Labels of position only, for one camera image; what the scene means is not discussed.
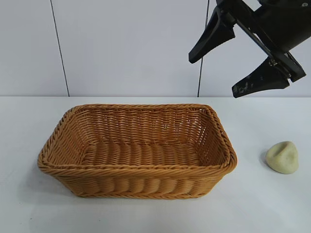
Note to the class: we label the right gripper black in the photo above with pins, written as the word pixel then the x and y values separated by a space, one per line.
pixel 284 24

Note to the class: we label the pale egg yolk pastry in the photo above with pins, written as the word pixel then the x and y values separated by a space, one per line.
pixel 283 159

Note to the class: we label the woven wicker basket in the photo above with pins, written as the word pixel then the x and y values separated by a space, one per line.
pixel 136 172

